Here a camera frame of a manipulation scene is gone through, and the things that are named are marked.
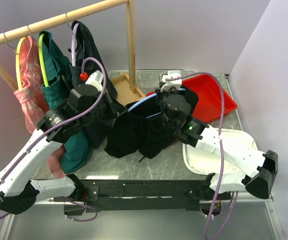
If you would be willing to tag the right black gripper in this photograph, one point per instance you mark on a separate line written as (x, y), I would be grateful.
(161, 93)

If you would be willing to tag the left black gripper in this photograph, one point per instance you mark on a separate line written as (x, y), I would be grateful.
(115, 108)

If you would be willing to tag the light blue hanger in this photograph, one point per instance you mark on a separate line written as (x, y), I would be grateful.
(147, 110)

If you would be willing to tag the black shorts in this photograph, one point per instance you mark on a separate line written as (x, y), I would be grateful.
(147, 137)

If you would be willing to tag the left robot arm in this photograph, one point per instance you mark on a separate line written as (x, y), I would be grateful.
(85, 105)

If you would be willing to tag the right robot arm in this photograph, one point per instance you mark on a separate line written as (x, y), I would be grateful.
(257, 169)

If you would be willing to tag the teal green shorts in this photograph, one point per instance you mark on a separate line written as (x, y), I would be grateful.
(72, 155)

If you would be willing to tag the dark green shorts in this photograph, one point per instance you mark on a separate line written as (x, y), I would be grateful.
(97, 131)

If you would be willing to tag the pink patterned shorts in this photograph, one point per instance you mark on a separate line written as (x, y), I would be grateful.
(31, 97)

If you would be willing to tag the lilac hanger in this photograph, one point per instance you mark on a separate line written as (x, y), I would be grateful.
(77, 46)

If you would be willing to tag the lime green hanger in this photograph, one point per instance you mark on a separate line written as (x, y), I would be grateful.
(41, 60)

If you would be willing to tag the yellow hanger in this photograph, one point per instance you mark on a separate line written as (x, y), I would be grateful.
(17, 62)

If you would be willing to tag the wooden clothes rack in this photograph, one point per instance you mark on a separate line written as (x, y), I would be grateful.
(126, 85)

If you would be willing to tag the red plastic tray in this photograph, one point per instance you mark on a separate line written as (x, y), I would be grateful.
(203, 94)

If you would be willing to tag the white perforated laundry basket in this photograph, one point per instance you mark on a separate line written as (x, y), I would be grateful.
(203, 162)

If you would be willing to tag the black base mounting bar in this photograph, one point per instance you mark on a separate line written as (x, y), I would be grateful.
(122, 195)

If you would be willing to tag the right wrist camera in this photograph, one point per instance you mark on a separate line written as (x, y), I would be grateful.
(170, 80)

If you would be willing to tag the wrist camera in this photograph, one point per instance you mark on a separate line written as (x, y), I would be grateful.
(95, 79)
(170, 80)

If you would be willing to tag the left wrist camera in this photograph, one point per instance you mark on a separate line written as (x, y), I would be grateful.
(95, 79)

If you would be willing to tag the aluminium rail frame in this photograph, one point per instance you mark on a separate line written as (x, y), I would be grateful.
(249, 220)

